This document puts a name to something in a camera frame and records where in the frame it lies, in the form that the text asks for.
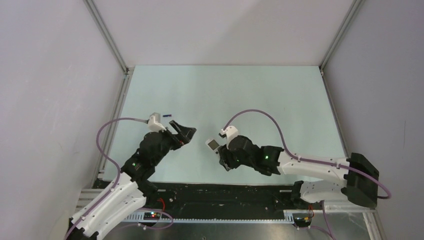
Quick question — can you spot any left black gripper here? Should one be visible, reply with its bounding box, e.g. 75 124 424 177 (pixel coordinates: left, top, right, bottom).
151 120 196 166

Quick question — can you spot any white remote control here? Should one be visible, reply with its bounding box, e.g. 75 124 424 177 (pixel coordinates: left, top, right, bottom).
205 138 220 154

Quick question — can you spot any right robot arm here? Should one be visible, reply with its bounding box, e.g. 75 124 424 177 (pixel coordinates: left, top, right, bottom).
214 135 380 209

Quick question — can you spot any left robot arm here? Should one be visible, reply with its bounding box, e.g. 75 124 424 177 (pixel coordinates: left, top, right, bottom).
64 113 197 240

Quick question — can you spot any left controller board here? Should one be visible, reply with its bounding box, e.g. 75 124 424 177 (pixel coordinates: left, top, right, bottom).
143 211 162 221

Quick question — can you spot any controller board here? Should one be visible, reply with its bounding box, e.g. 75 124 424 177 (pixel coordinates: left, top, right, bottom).
143 211 162 221
293 217 312 229

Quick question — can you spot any right controller board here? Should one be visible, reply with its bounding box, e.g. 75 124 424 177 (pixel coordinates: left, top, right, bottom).
293 217 312 229

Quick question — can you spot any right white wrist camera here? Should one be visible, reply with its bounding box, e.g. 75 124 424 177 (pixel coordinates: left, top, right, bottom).
218 125 239 149

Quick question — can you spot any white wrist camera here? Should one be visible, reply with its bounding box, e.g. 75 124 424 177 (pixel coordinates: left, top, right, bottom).
218 125 239 149
147 112 166 133

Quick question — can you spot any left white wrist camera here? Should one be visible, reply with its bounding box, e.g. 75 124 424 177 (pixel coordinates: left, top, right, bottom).
147 112 166 133

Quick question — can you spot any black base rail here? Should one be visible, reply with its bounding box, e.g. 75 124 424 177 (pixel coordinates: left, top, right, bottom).
145 182 322 220

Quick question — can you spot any grey slotted cable duct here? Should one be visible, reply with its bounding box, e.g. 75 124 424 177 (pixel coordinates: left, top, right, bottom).
122 211 295 224

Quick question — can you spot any left aluminium frame profile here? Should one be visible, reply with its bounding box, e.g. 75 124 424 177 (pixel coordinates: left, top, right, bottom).
65 0 133 213

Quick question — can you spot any aluminium frame profile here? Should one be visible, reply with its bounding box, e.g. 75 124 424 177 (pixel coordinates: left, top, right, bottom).
319 0 385 240
65 0 133 213

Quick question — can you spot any right aluminium frame profile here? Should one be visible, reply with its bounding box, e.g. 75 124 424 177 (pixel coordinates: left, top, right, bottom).
319 0 385 240

